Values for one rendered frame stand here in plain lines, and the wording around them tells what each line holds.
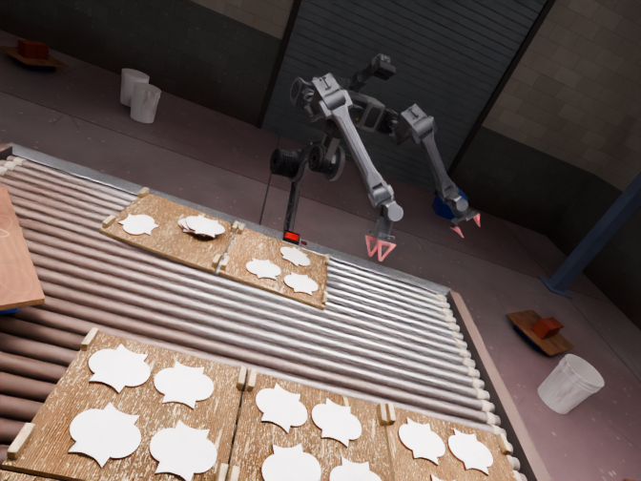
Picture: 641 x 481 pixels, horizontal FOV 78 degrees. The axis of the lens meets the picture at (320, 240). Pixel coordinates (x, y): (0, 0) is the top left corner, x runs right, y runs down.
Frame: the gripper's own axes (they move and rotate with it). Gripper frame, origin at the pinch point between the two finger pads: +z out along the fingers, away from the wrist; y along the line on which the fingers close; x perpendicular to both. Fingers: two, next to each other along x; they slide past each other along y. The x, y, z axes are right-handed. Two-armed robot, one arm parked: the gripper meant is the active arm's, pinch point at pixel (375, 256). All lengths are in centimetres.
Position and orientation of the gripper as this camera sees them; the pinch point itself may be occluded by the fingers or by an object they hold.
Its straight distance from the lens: 151.8
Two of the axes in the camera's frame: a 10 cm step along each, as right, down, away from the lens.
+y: -2.6, -1.4, 9.6
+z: -2.5, 9.6, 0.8
